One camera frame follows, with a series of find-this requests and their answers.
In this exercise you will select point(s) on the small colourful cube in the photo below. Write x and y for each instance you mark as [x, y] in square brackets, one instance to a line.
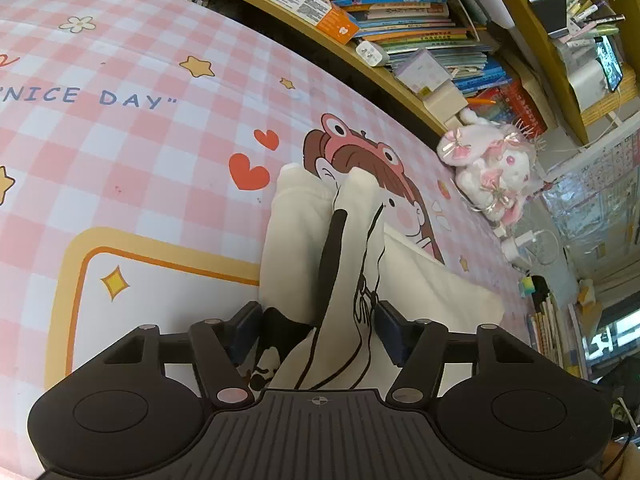
[528, 285]

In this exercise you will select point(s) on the smartphone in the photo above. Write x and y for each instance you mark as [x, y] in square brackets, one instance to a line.
[609, 62]

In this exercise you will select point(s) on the pink checked cartoon bedsheet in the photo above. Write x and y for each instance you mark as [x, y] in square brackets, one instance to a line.
[150, 160]

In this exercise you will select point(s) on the bunch of pastel marker pens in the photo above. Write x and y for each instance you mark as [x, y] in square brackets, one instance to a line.
[585, 7]

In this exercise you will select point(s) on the pink and white plush bunny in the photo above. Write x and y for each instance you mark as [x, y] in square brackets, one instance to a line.
[480, 150]

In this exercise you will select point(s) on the white and orange carton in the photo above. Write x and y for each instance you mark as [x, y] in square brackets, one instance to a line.
[300, 2]

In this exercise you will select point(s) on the white charger plug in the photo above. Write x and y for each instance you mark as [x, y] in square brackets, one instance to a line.
[371, 54]

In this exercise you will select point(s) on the wooden bookshelf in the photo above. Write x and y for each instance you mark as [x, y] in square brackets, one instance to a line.
[380, 80]

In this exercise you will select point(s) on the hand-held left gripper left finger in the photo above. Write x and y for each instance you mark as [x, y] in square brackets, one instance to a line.
[246, 331]

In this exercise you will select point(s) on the white cardboard box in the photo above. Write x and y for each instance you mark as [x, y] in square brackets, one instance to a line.
[425, 72]

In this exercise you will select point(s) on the row of colourful books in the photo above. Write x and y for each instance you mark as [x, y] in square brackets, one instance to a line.
[415, 10]

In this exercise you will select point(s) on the cream cardboard box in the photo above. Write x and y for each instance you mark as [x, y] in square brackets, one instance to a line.
[445, 105]

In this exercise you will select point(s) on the cream garment with black print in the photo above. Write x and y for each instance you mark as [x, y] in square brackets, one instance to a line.
[300, 240]

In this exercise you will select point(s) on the stack of upright books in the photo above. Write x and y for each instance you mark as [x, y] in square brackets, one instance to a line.
[555, 325]

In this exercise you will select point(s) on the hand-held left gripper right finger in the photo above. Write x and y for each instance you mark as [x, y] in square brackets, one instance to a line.
[391, 326]

